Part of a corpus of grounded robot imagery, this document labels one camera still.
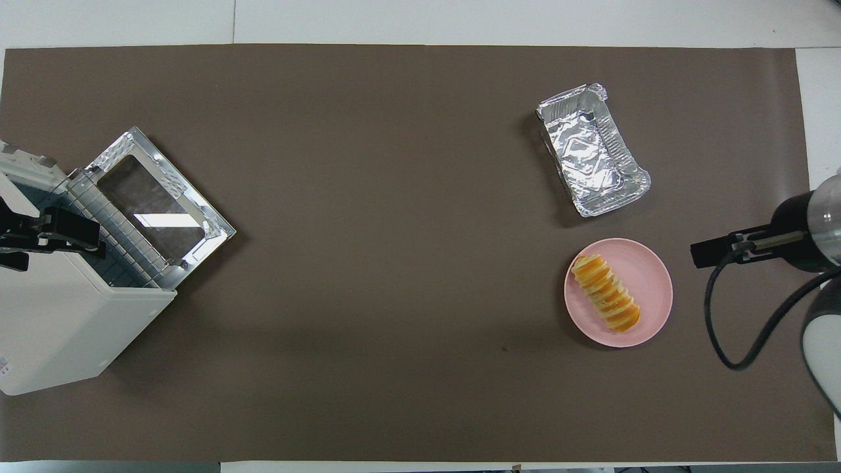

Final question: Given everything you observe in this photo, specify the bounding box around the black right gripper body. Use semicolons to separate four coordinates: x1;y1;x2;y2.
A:
767;191;830;273

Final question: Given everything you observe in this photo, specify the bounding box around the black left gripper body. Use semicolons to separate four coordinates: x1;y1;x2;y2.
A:
0;197;45;272

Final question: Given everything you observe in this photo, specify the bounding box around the golden ridged bread roll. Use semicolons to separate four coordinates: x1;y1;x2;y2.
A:
571;254;641;332

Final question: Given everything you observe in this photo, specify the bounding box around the aluminium foil tray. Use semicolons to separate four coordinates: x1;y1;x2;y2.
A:
536;83;651;217

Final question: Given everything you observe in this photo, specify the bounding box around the cream toaster oven body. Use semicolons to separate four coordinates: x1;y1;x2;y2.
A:
0;141;178;397

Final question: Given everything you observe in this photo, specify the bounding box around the glass oven door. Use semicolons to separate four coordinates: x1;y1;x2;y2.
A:
68;127;237;290

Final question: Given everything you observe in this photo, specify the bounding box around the pink round plate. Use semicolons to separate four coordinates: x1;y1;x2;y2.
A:
564;238;673;348

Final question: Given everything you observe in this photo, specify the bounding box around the brown table mat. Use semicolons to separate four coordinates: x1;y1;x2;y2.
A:
0;45;841;464

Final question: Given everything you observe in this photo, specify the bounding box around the oven wire rack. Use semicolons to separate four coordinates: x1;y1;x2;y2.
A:
13;177;166;290

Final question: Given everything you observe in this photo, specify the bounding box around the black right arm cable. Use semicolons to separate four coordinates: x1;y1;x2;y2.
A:
704;230;841;371

